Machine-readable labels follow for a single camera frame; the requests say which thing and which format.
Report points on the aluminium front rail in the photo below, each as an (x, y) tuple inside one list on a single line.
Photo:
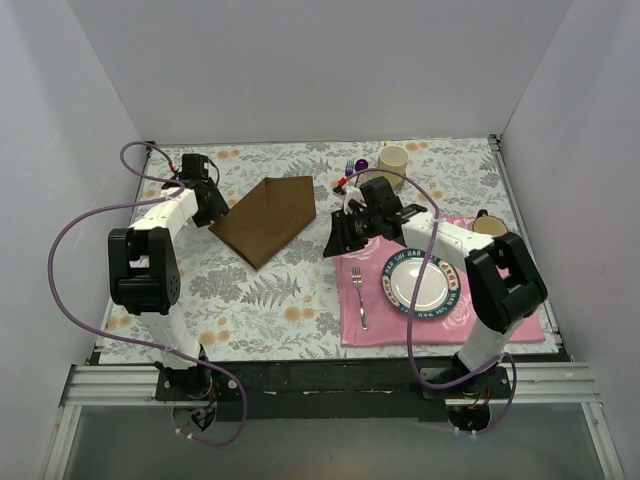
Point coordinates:
[(544, 382)]

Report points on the cream mug dark rim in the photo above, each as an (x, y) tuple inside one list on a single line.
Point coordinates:
[(488, 224)]

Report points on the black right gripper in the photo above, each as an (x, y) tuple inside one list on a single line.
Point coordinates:
[(345, 231)]

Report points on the brown cloth napkin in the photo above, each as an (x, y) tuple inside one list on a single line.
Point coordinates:
[(267, 218)]

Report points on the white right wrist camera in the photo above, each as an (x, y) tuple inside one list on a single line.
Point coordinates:
[(351, 197)]

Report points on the purple plastic spoon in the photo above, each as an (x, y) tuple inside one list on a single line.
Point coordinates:
[(361, 164)]

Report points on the floral tablecloth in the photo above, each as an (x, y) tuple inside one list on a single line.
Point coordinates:
[(290, 308)]

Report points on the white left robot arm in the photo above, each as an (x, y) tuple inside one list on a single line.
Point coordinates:
[(144, 276)]

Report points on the pale yellow cup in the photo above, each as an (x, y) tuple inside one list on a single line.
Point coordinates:
[(394, 158)]

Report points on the white plate green rim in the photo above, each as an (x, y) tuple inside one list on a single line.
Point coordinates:
[(439, 290)]

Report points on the speckled round coaster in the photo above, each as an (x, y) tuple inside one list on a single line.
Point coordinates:
[(395, 179)]

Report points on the silver metal fork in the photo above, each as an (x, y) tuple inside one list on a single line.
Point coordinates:
[(357, 282)]

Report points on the purple plastic fork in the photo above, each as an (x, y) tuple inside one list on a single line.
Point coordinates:
[(349, 168)]

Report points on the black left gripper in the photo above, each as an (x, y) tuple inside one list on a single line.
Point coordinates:
[(211, 205)]

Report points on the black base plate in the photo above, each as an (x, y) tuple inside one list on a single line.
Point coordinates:
[(408, 402)]

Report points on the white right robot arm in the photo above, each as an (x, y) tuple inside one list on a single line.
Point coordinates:
[(504, 282)]

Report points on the pink floral placemat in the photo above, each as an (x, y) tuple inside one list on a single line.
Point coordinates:
[(387, 326)]

